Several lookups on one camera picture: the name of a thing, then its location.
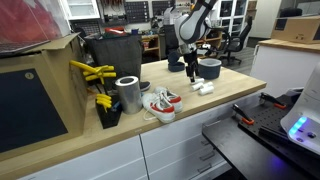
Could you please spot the black fabric bin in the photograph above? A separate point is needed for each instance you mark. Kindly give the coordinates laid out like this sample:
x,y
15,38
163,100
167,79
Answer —
x,y
124,53

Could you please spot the white red sneaker rear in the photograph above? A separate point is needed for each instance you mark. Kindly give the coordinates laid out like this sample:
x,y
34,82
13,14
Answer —
x,y
171,97

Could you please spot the dark blue round lid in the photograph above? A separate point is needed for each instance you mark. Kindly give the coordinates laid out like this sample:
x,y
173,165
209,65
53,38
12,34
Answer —
x,y
177,67

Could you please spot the black orange clamp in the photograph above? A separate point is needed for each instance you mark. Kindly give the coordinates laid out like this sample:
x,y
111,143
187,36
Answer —
x,y
273,100
245,118

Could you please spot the cardboard box on counter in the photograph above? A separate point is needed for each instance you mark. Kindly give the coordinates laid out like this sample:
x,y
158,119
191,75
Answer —
x,y
300,29

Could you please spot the white red sneaker front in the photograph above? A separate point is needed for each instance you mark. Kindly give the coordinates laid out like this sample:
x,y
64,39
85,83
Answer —
x,y
159,107

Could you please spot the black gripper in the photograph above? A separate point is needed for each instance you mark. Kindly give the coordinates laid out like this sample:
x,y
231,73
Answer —
x,y
191,61

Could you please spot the yellow clamp handles upper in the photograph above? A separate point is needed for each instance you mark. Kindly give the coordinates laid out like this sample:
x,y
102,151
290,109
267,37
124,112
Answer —
x,y
92,73

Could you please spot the white paper roll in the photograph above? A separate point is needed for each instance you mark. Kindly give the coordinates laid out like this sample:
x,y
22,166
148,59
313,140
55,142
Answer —
x,y
208,84
196,86
206,90
199,80

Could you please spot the cardboard box with dark panel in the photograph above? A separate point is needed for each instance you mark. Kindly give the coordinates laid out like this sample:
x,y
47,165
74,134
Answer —
x,y
42,97

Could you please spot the black office chair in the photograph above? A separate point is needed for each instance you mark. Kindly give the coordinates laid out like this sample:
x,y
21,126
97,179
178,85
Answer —
x,y
236,43

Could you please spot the red transparent bin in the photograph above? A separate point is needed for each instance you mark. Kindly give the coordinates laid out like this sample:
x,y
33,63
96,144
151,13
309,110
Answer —
x,y
25,24

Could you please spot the black tool holder box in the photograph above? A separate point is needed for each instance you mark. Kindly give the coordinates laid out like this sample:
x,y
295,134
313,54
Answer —
x,y
110,117

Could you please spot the black perforated table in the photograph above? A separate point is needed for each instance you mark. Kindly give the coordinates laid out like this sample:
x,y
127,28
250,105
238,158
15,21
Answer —
x,y
261,151

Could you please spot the yellow tools in holder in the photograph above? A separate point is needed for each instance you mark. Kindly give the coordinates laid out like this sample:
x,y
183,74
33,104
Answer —
x,y
104,100

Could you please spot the silver metal cylinder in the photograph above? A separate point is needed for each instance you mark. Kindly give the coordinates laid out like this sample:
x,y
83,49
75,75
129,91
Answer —
x,y
129,93

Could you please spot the black orange clamp left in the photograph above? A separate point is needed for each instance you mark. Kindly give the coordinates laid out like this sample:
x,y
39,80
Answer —
x,y
245,118

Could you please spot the black orange clamp right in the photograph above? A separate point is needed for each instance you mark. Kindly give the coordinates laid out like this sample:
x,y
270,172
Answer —
x,y
273,100

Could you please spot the grey round box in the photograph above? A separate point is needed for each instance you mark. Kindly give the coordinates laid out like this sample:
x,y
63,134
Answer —
x,y
209,68

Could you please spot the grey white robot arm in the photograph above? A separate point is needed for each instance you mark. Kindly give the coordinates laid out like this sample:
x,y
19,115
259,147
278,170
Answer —
x,y
189,28

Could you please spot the white drawer cabinet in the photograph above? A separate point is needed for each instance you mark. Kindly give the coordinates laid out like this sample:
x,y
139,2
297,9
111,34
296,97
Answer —
x,y
176,151

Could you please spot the white device with blue light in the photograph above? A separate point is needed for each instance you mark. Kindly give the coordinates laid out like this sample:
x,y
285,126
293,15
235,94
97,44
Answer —
x,y
302,123

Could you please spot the white red sneaker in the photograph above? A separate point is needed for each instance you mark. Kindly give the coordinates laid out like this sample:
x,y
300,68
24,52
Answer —
x,y
159,107
171,97

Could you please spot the wooden workbench shelf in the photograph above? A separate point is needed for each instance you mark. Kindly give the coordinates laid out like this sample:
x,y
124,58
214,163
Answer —
x,y
152,51

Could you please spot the white wooden side counter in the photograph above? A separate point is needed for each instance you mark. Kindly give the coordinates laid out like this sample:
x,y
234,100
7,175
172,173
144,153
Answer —
x,y
283,64

